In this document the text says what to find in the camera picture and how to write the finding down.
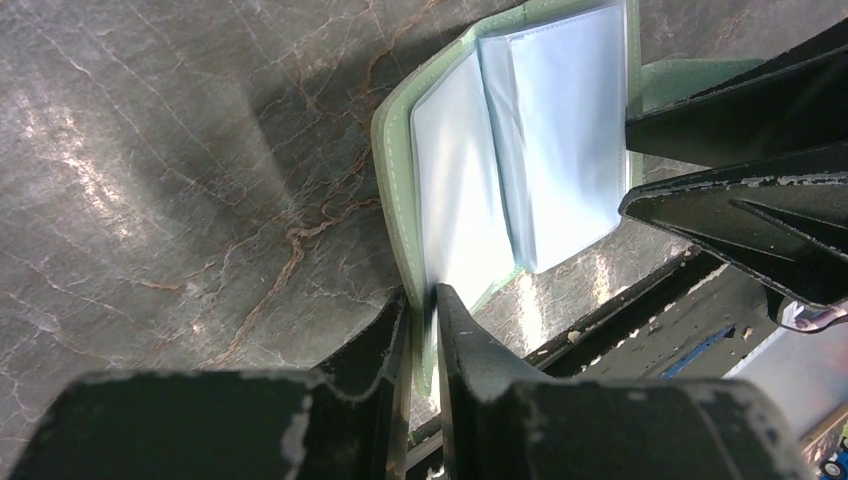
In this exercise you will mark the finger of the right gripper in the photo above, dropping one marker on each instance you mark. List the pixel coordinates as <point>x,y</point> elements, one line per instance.
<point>782,221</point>
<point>796,101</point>

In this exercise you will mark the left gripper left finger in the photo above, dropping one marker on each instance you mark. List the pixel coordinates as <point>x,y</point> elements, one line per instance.
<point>345,418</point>

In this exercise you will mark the green card holder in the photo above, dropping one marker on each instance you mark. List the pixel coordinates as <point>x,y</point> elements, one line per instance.
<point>505,151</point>

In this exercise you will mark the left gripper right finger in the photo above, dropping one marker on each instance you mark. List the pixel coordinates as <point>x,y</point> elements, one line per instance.
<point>505,419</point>

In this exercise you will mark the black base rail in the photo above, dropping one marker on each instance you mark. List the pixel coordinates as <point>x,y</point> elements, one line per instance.
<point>629,315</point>

